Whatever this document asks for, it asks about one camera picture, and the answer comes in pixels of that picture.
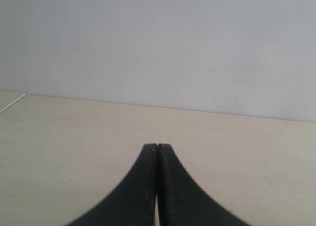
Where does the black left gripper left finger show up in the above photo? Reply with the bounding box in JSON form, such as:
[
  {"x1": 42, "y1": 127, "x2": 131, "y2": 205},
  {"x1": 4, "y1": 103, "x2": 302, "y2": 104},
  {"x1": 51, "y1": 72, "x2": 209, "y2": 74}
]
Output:
[{"x1": 68, "y1": 144, "x2": 157, "y2": 226}]

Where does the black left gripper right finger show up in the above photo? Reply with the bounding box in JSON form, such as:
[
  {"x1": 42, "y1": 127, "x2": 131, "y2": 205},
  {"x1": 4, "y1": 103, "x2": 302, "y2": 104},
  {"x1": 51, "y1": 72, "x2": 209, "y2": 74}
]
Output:
[{"x1": 157, "y1": 144, "x2": 247, "y2": 226}]

